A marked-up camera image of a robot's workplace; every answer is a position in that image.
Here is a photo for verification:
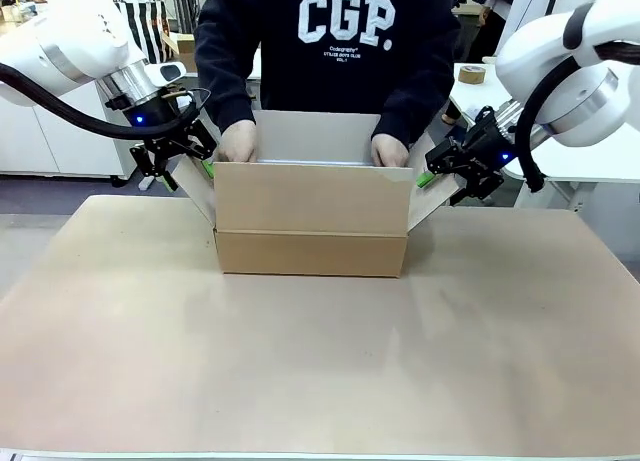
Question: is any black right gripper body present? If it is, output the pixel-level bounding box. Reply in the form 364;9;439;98
459;111;517;178

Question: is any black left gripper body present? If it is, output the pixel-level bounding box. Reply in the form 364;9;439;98
114;93;201;145

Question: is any brown kraft tape roll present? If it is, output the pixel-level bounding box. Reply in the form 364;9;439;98
458;64;490;86

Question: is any brown cardboard shipping box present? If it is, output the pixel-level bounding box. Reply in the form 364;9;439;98
172;109;464;281

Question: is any person's right forearm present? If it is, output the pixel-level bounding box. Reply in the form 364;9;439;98
197;55;257;135

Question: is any person's left forearm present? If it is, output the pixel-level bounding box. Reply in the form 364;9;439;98
373;55;461;146

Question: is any small open cardboard box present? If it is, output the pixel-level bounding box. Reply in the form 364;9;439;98
162;30;199;73

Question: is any person's right hand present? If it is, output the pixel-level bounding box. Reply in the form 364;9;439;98
218;119;259;164

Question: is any person's left hand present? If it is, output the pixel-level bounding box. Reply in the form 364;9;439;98
370;132;411;169

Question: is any black white striped bag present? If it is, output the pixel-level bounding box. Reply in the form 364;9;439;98
115;0;170;66

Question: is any white table with metal legs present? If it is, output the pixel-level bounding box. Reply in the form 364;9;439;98
502;140;640;212

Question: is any white cabinet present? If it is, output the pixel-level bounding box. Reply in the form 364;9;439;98
0;83;139;178

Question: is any person in dark clothes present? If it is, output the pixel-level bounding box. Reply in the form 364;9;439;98
452;0;521;65

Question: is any person in navy sweatshirt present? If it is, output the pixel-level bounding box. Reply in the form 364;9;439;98
193;0;462;147

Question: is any white board panel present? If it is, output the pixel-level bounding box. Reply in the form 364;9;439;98
504;0;601;47

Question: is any black left arm cable bundle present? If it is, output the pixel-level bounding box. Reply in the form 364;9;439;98
0;62;201;138

